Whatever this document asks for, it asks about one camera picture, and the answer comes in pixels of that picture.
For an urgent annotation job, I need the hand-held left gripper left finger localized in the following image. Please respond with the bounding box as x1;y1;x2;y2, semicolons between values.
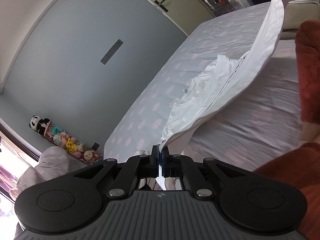
75;145;160;200

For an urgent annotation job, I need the rolled grey pink quilt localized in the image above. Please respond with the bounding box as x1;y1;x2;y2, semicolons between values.
16;147;71;193

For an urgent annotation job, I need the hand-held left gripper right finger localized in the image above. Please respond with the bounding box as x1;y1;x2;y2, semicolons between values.
160;147;247;200

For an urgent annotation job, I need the window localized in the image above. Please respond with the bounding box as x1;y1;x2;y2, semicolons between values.
0;124;42;207

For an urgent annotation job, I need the bed with pink-dotted sheet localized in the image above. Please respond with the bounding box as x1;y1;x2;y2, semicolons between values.
102;1;320;195

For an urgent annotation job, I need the beige fleece blanket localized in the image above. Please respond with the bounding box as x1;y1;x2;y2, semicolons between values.
282;0;320;31

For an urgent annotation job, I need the dark door handle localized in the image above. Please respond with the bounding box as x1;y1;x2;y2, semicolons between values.
153;0;169;13

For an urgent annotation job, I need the purple curtain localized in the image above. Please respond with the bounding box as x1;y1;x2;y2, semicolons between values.
0;164;19;189

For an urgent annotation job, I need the panda plush toy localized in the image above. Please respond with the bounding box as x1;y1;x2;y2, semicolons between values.
29;115;51;134

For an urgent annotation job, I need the grey wall panel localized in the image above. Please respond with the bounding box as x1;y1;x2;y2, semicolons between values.
100;39;124;65

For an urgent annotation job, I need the person's red fleece clothing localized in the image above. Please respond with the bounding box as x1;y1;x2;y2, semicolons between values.
252;20;320;240

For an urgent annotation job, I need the clear tube of plush toys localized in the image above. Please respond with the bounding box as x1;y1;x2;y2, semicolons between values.
43;121;103;165

